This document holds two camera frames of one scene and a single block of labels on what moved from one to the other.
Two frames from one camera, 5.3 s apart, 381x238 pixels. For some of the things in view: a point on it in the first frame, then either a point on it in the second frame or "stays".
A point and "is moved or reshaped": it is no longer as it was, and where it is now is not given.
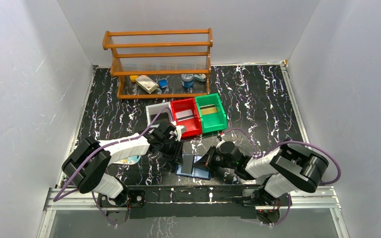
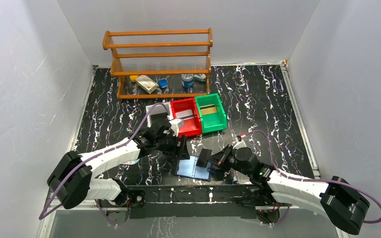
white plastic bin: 155,109 stays
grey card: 187,164 is moved or reshaped
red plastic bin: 186,113 stays
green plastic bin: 212,113 stays
